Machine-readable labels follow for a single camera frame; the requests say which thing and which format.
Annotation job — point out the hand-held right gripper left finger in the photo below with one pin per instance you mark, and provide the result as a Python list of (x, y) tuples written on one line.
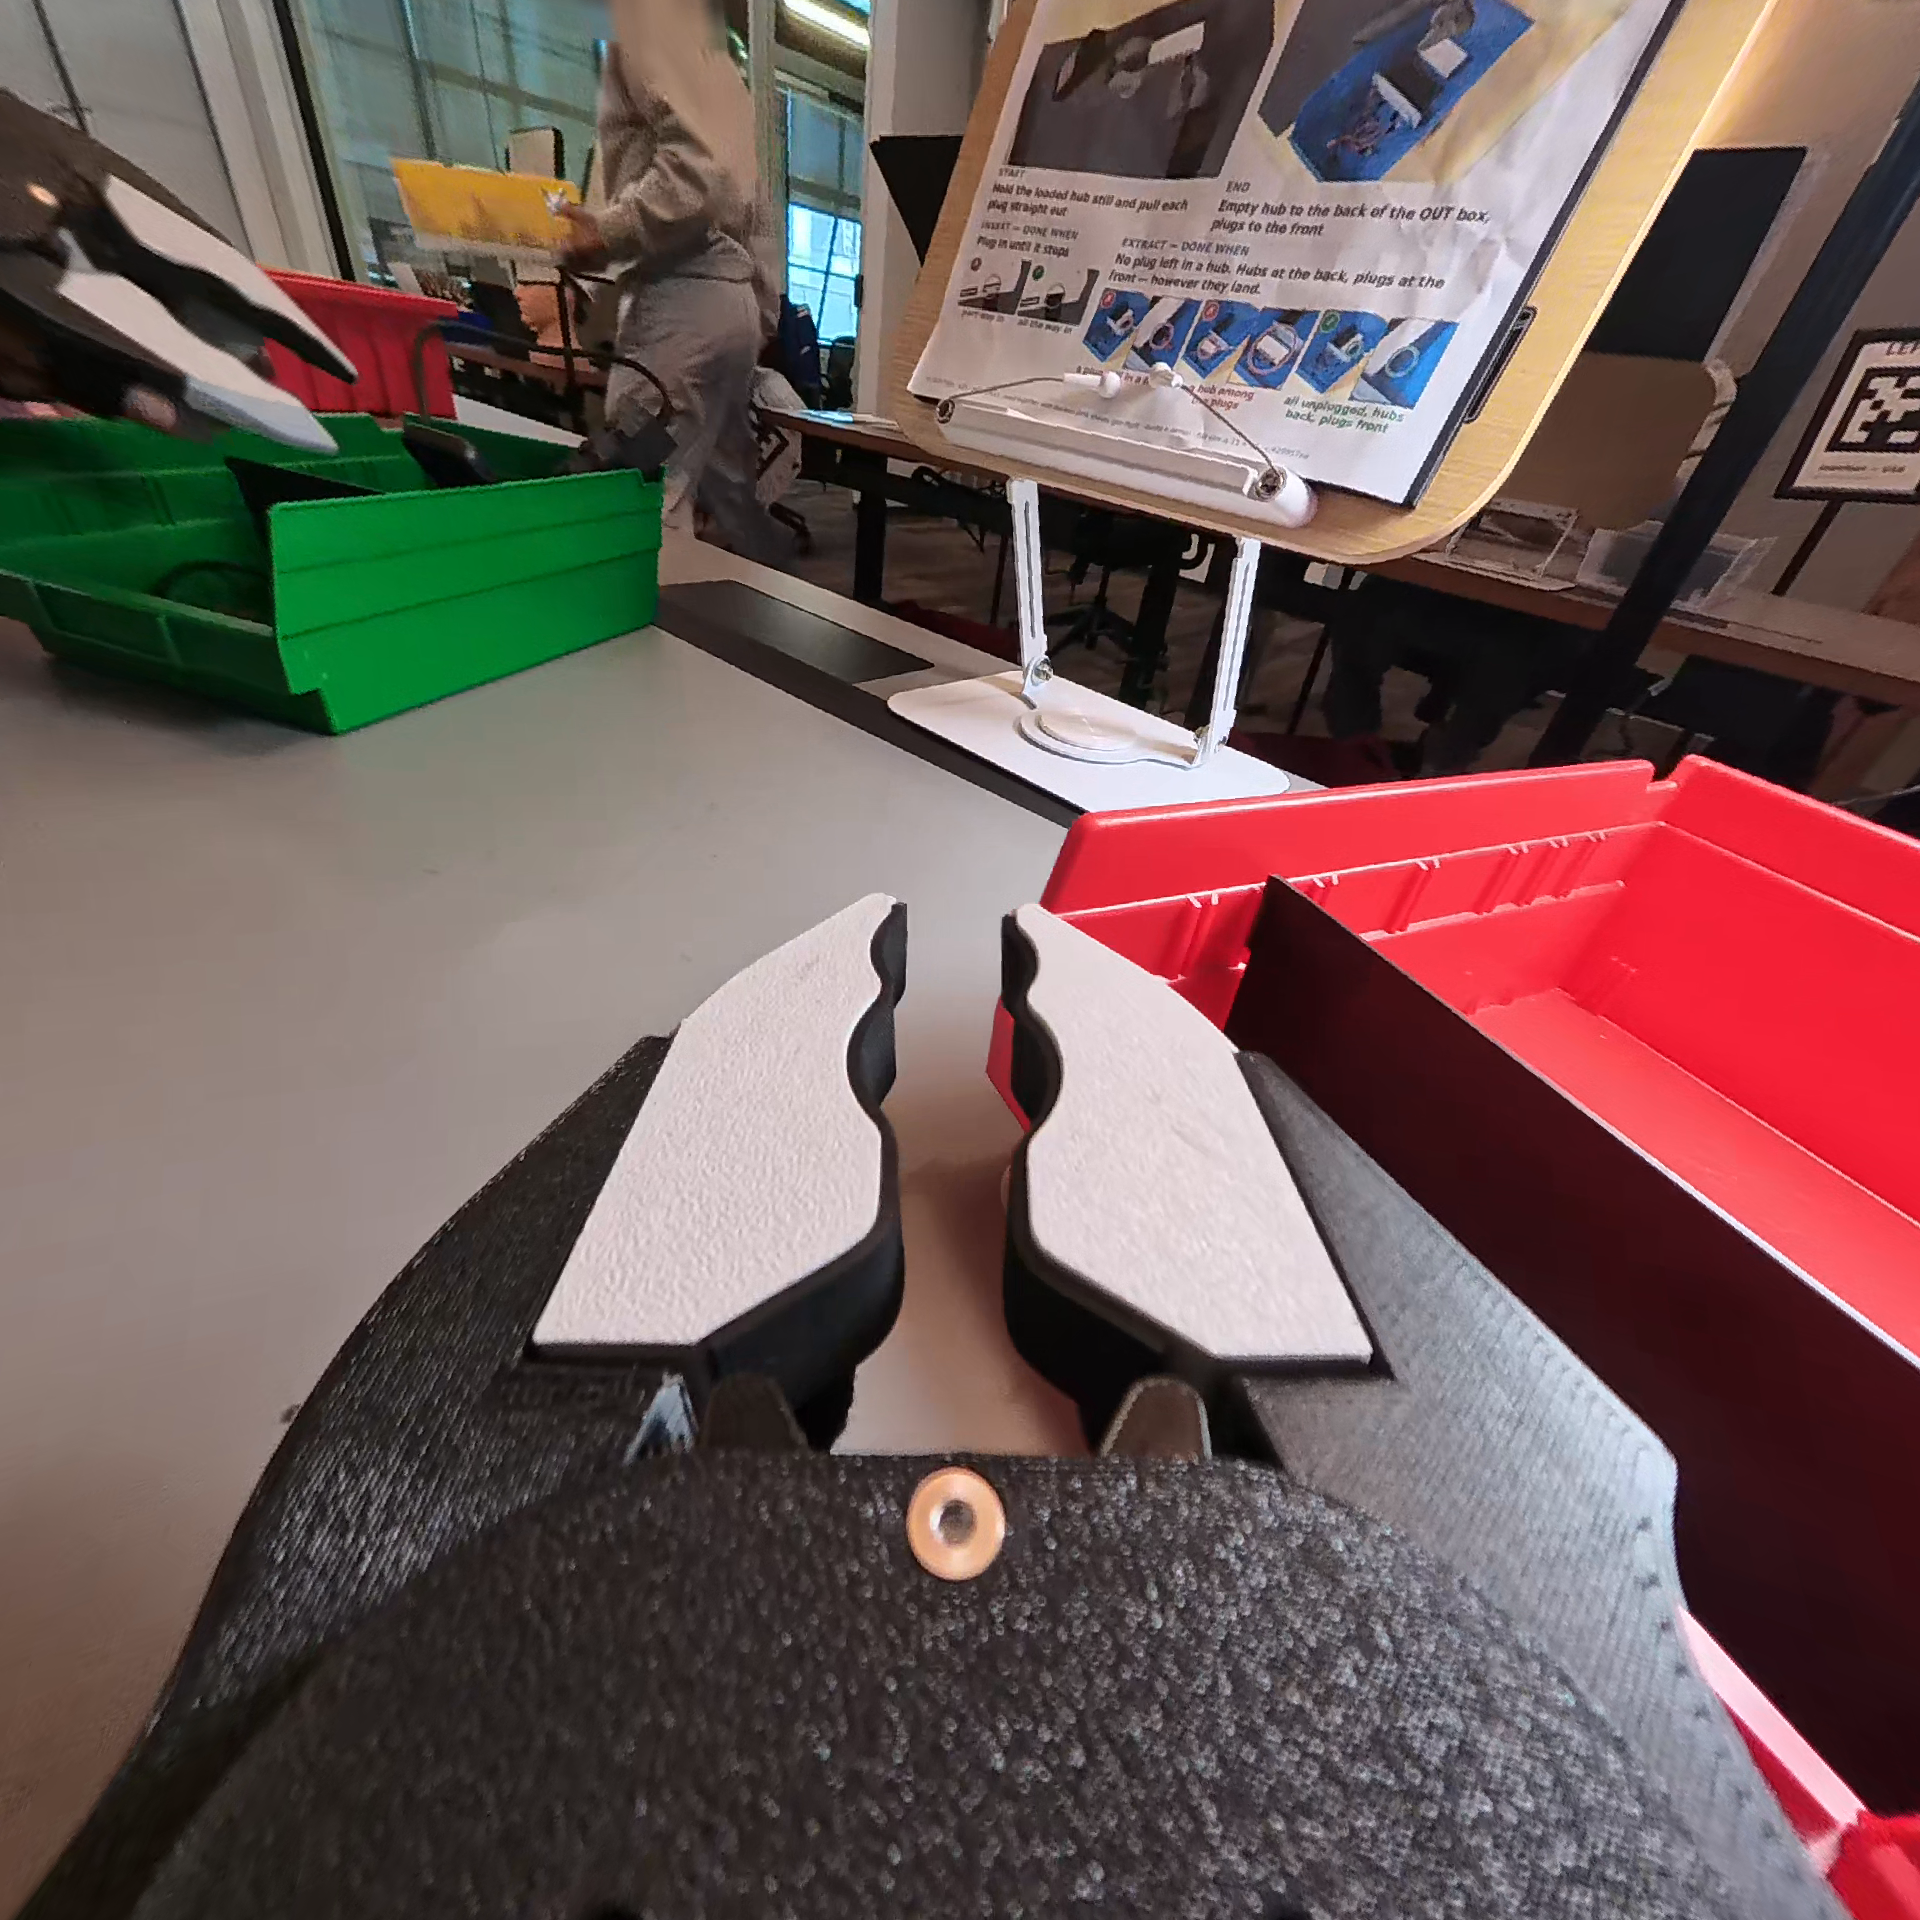
[(733, 1156)]

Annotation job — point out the wooden background desk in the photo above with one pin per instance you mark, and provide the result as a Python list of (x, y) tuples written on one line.
[(1770, 639)]

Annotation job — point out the black and white tag sign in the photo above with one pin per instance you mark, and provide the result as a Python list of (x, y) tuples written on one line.
[(1868, 422)]

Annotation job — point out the black bin divider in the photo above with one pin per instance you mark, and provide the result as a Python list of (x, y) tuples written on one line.
[(1576, 1201), (300, 484)]

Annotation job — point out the instruction board on stand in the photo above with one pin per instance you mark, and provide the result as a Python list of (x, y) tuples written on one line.
[(1275, 224)]

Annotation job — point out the black usb hub with switches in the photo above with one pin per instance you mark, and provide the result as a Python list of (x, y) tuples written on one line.
[(446, 452)]

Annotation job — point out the black wall panel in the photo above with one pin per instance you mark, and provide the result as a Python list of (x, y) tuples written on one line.
[(1693, 255)]

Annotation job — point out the red plastic bin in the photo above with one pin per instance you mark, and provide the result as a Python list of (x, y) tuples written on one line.
[(368, 360), (1724, 961)]

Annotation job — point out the yellow board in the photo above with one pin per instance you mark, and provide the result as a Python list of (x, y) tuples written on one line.
[(474, 201)]

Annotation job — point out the clear plastic tray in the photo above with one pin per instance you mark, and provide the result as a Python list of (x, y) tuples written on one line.
[(1620, 562)]

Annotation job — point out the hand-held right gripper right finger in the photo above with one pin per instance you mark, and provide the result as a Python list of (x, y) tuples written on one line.
[(1185, 1185)]

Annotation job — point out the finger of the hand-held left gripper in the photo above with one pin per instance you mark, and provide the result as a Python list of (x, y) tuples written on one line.
[(165, 375), (194, 263)]

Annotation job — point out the green plastic bin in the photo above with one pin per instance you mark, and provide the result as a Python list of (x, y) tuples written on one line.
[(451, 600)]

